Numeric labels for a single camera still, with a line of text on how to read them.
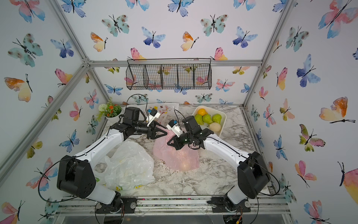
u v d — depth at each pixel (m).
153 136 0.69
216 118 1.05
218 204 0.74
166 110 1.11
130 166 0.81
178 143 0.68
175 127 0.71
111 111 0.96
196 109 1.10
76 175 0.43
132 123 0.66
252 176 0.43
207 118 1.04
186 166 0.82
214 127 1.00
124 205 0.73
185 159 0.81
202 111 1.09
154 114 0.69
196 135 0.62
